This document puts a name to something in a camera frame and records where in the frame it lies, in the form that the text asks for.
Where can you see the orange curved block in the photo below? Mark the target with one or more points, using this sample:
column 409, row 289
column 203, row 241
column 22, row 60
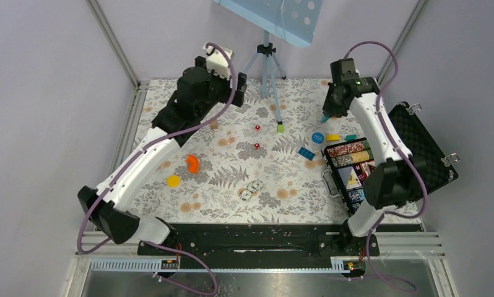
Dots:
column 193, row 164

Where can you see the blue tripod stand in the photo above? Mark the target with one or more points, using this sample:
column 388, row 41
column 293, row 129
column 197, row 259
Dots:
column 270, row 67

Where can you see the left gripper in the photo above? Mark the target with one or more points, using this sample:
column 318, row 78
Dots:
column 239, row 96

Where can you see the yellow round button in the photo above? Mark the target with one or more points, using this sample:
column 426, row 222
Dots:
column 173, row 181

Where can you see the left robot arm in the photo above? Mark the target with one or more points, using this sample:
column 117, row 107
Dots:
column 108, row 205

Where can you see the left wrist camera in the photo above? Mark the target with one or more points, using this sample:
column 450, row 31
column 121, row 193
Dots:
column 216, row 62

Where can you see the blue lego brick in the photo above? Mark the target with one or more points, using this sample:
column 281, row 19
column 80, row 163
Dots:
column 309, row 155

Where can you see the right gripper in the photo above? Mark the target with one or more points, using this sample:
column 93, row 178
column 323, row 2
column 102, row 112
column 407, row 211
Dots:
column 327, row 109

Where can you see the floral table cloth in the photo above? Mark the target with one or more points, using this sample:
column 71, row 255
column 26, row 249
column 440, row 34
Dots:
column 293, row 192

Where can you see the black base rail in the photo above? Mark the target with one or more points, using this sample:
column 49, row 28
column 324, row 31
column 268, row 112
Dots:
column 262, row 246

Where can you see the black poker case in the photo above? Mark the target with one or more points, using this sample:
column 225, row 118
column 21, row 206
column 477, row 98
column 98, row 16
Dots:
column 352, row 162

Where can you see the light blue perforated board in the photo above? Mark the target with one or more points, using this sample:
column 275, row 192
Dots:
column 293, row 21

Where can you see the yellow block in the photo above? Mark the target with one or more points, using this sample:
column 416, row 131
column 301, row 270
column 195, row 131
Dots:
column 332, row 137

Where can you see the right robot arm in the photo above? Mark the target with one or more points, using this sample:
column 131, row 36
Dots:
column 397, row 178

